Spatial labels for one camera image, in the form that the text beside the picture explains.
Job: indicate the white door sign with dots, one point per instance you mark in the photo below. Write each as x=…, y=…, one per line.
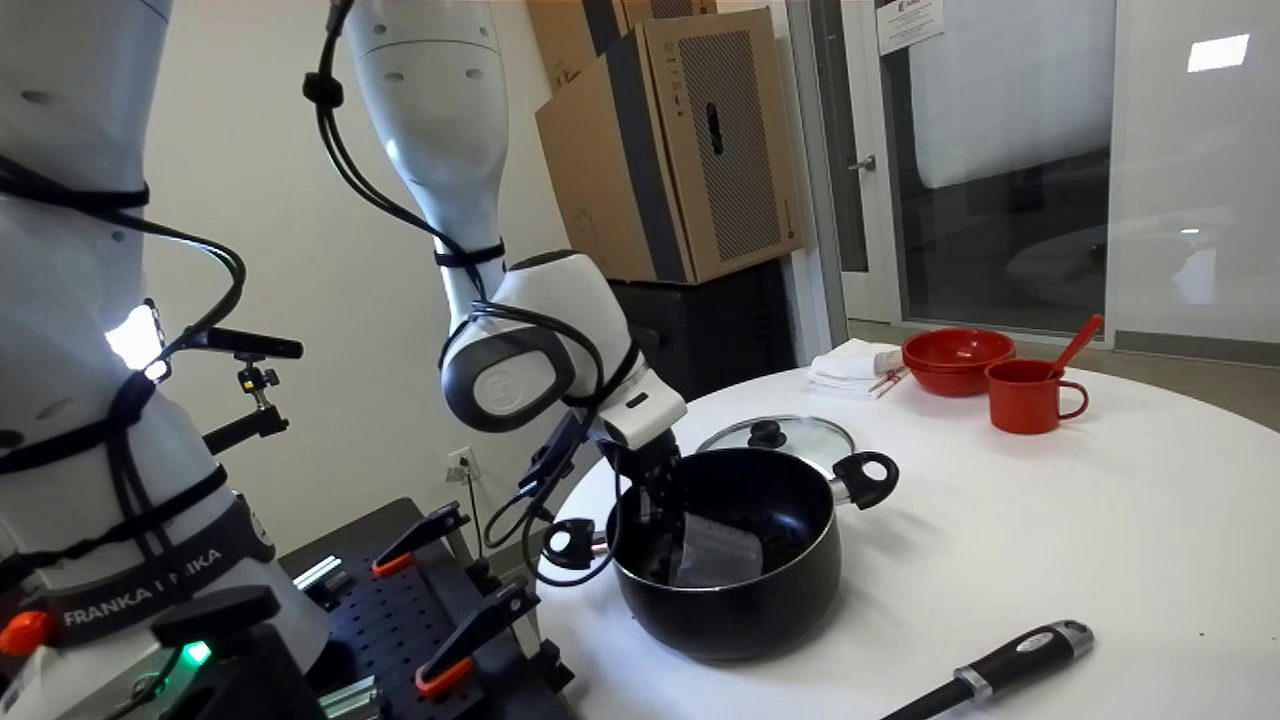
x=911, y=22

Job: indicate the red bowl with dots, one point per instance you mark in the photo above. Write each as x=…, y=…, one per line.
x=955, y=367

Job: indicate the red mug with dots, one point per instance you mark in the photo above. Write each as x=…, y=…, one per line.
x=1027, y=401

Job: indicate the cardboard box with dark panel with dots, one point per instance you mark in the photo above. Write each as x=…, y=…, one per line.
x=694, y=161

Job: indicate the white wall outlet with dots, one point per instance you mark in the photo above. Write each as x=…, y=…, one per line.
x=460, y=467

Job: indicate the glass door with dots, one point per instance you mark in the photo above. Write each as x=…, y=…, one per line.
x=867, y=242

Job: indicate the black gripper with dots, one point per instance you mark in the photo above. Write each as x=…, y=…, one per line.
x=651, y=467

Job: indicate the black cooking pot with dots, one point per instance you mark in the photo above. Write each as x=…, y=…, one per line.
x=733, y=613

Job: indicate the black box with green light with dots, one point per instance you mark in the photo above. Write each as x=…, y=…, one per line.
x=225, y=654

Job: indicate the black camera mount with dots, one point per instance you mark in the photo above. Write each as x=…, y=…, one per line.
x=243, y=345

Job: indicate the glass pot lid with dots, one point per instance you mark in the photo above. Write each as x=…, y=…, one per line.
x=765, y=434

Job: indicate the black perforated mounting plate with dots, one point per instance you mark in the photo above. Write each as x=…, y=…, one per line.
x=387, y=624

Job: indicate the plain cardboard box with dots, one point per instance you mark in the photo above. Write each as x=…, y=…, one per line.
x=560, y=35

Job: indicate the orange round knob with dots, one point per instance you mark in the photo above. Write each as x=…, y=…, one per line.
x=27, y=632

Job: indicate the white napkin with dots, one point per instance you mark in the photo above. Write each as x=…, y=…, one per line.
x=844, y=362

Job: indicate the black orange bar clamp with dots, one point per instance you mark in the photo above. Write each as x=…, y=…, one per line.
x=467, y=644
x=419, y=543

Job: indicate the black cabinet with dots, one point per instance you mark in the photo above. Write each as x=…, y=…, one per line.
x=705, y=324

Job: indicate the black ladle spoon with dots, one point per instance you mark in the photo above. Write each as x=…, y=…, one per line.
x=1015, y=660

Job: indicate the red spoon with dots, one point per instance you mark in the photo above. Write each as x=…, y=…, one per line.
x=1081, y=342

